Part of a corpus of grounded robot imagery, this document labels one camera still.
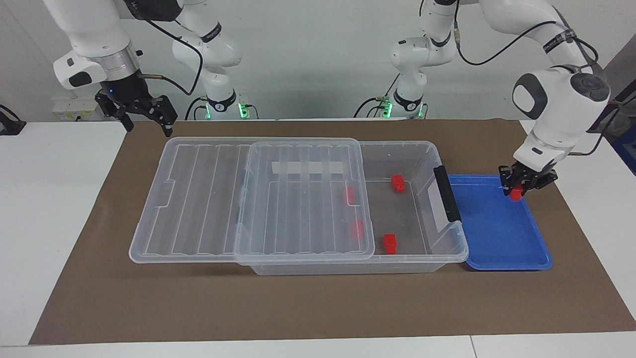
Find clear ribbed plastic box lid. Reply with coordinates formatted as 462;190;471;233
129;137;375;265

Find brown paper table mat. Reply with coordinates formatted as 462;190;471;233
29;119;636;346

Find blue plastic tray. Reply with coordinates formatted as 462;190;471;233
446;174;554;271

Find white wall power socket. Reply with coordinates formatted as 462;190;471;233
52;96;108;122

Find black box latch handle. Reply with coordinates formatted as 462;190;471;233
433;166;462;223

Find black tripod stand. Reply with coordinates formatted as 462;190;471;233
589;81;636;133

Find black clamp with cable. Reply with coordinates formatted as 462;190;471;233
0;103;27;136

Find clear plastic storage box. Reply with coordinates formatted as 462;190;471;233
236;141;469;276

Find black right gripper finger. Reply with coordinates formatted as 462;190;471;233
144;95;178;138
95;95;134;133

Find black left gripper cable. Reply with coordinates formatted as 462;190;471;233
451;0;622;158

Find black left base cables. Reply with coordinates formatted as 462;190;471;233
354;79;399;119

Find blue crate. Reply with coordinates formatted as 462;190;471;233
610;124;636;176

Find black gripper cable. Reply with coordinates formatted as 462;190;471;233
451;0;622;158
132;14;205;96

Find black base cables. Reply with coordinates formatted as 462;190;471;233
354;79;399;119
184;96;208;120

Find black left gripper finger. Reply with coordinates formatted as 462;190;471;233
499;168;518;196
522;171;558;194

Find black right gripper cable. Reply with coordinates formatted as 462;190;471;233
132;14;205;96

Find black right base cables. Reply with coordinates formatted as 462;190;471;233
184;96;208;120

